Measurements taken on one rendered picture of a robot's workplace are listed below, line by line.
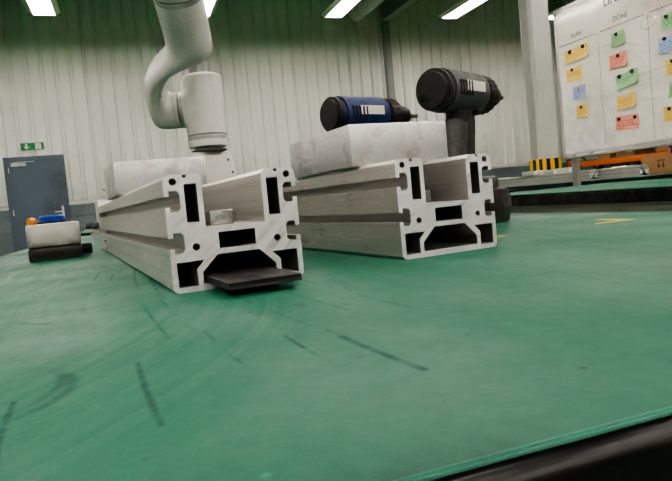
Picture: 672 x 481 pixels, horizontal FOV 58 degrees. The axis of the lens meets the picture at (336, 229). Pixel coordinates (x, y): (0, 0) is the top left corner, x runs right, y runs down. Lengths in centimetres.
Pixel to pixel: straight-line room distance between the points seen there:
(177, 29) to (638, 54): 318
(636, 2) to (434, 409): 393
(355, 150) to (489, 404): 43
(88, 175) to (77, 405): 1203
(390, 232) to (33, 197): 1183
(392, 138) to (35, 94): 1199
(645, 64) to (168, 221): 367
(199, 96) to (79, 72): 1122
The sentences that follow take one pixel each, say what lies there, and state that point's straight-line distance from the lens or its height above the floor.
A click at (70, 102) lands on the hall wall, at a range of 1241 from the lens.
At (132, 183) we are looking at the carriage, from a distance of 76.
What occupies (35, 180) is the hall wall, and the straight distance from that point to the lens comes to 1228.
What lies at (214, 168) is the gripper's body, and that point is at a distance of 131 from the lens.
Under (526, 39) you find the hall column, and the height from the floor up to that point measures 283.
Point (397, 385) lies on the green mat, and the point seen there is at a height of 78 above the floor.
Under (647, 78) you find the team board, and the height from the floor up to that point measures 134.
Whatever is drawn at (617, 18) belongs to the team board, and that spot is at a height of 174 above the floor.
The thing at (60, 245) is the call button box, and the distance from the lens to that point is 108.
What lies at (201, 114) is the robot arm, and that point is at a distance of 131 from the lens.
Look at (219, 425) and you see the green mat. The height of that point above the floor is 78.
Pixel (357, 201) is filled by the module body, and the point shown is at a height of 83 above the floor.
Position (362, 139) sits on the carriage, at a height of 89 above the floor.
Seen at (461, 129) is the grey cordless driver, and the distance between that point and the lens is 86.
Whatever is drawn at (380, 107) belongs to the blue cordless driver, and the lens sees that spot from 101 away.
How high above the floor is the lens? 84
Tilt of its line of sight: 3 degrees down
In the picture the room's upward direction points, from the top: 5 degrees counter-clockwise
